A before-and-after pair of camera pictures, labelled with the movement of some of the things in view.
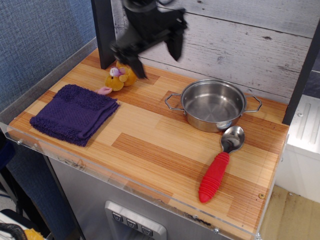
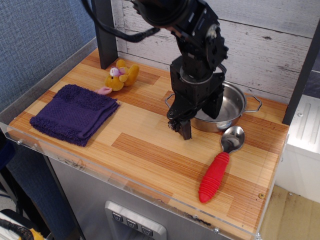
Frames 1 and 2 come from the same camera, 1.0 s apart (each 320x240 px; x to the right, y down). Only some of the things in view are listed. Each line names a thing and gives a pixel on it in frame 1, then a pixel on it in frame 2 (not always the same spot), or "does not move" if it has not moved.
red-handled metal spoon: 232,140 does not move
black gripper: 148,24 → 193,85
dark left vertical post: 104,22 does not move
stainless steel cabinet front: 86,192 does not move
